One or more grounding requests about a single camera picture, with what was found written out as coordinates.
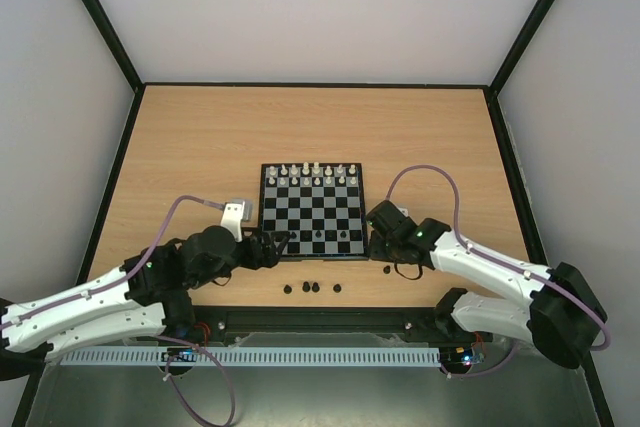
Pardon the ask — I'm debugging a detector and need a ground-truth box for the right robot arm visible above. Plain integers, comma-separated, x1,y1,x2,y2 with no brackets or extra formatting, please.
366,200,607,369

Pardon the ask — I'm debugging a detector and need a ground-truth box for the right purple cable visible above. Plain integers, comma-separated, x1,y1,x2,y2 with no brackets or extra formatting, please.
385,163,613,379

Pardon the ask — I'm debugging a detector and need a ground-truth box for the black silver chess board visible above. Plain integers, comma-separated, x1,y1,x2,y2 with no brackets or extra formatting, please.
258,162,368,261

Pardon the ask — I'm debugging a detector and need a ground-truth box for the purple cable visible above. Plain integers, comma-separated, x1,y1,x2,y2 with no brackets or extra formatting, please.
385,163,613,379
0,194,238,426

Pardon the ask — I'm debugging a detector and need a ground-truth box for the grey slotted cable duct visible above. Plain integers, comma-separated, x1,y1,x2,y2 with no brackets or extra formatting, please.
60,346,441,368

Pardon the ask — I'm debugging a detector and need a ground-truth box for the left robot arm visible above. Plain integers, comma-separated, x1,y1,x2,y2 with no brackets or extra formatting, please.
1,226,291,381

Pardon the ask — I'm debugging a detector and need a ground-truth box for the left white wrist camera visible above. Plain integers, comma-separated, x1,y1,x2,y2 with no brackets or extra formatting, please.
220,199,253,242

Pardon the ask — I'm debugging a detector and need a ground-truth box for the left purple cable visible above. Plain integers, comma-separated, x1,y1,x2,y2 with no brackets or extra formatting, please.
0,194,238,426

